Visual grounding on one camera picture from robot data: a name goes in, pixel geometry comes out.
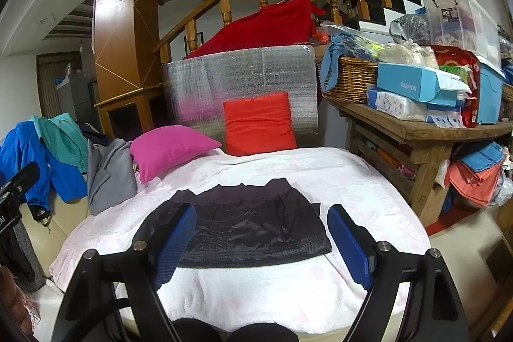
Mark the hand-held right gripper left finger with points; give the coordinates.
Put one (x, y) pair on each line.
(176, 242)

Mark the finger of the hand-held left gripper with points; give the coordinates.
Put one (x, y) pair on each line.
(24, 175)

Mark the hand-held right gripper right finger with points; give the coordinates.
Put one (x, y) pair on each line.
(350, 242)

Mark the dark quilted jacket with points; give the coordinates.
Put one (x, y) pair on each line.
(248, 230)

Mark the person's left forearm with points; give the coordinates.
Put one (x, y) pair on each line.
(10, 298)

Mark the blue jacket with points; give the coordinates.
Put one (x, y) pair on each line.
(24, 153)

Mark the teal shirt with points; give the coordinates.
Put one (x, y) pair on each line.
(60, 137)

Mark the beige sofa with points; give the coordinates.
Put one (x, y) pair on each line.
(60, 221)

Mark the white pink blanket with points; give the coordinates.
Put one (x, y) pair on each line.
(248, 294)

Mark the pink pillow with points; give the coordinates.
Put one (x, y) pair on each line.
(168, 149)

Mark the red floor mat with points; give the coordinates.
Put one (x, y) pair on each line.
(445, 224)

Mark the grey cabinet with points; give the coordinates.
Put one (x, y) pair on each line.
(74, 93)

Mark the white printed bag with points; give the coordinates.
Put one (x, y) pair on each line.
(29, 310)

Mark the wooden table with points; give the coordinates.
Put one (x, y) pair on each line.
(417, 131)

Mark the stack of folded cloths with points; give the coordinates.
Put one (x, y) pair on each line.
(473, 177)

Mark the red pillow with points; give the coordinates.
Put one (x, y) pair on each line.
(256, 125)

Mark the white printed tissue pack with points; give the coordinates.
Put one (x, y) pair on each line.
(392, 105)

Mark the white blue printed pack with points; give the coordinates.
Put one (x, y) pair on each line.
(445, 119)

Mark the wicker basket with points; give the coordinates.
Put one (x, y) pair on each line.
(352, 81)

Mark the light blue cardboard box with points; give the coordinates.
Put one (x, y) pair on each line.
(404, 83)

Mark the silver foil panel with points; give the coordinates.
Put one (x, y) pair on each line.
(248, 69)

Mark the wooden pillar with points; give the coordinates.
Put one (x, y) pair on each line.
(120, 13)

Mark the blue cloth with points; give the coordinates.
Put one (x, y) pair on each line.
(332, 53)

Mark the cream filled plastic bag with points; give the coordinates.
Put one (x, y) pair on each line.
(404, 55)

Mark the blue plastic bin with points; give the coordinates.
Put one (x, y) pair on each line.
(491, 93)

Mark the red printed bag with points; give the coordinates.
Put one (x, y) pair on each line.
(457, 57)

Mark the dark patterned plastic bag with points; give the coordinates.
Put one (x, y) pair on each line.
(411, 29)

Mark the black white staircase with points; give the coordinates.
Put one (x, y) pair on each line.
(372, 17)

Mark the dark red cloth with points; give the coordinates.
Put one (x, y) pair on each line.
(260, 29)

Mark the clear plastic storage box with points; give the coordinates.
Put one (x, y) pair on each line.
(465, 25)

